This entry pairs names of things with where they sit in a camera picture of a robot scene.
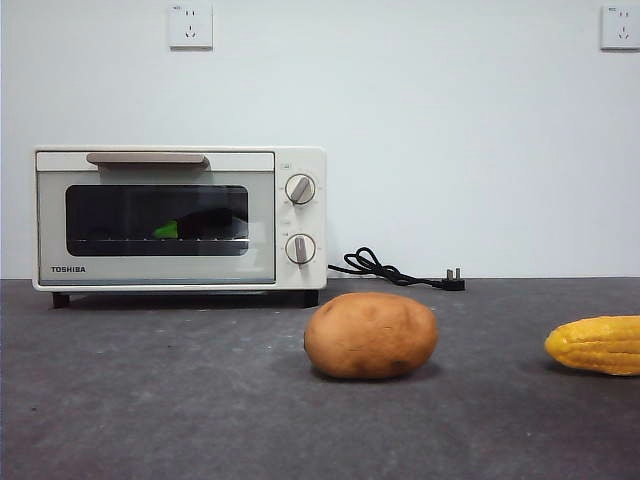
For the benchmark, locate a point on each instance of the purple eggplant green stem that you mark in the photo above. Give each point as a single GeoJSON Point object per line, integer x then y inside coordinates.
{"type": "Point", "coordinates": [165, 231]}

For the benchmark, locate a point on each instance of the white Toshiba toaster oven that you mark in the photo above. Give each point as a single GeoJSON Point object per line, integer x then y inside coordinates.
{"type": "Point", "coordinates": [299, 220]}

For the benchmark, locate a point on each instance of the brown potato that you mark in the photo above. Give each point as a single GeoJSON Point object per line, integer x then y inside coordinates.
{"type": "Point", "coordinates": [370, 335]}

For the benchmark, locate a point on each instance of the white oven knob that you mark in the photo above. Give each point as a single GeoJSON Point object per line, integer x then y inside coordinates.
{"type": "Point", "coordinates": [300, 249]}
{"type": "Point", "coordinates": [300, 189]}

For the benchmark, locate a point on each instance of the white wall socket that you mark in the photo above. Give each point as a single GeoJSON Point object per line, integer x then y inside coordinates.
{"type": "Point", "coordinates": [190, 27]}
{"type": "Point", "coordinates": [621, 27]}

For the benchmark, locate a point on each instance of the yellow corn cob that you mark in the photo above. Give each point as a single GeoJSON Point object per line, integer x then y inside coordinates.
{"type": "Point", "coordinates": [600, 345]}

